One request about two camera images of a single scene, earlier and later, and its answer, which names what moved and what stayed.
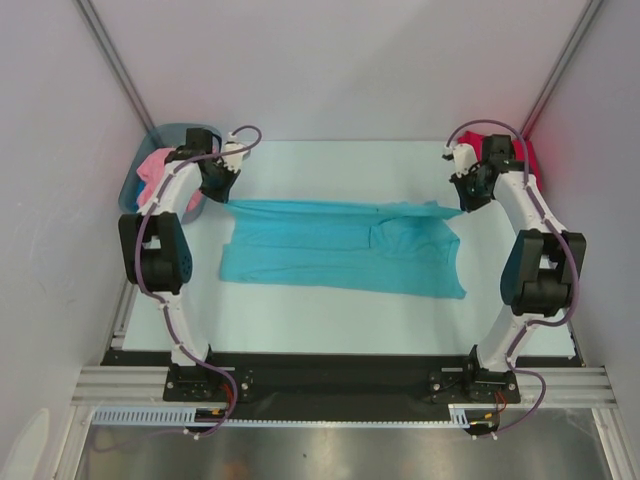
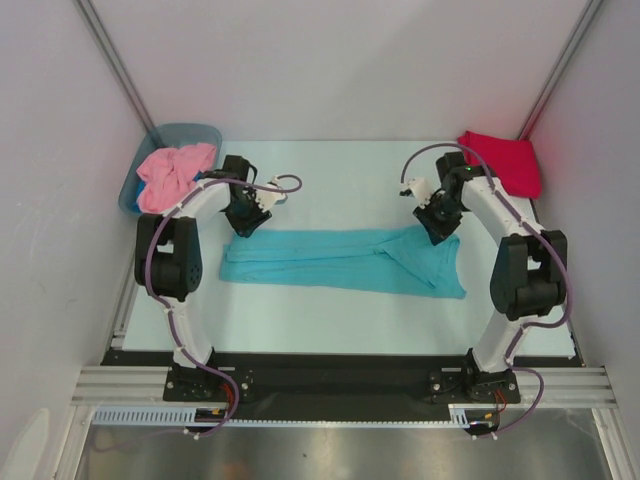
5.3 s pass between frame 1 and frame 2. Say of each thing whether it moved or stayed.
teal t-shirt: moved
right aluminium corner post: stayed
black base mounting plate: stayed
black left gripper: moved
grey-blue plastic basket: stayed
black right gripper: moved
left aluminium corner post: stayed
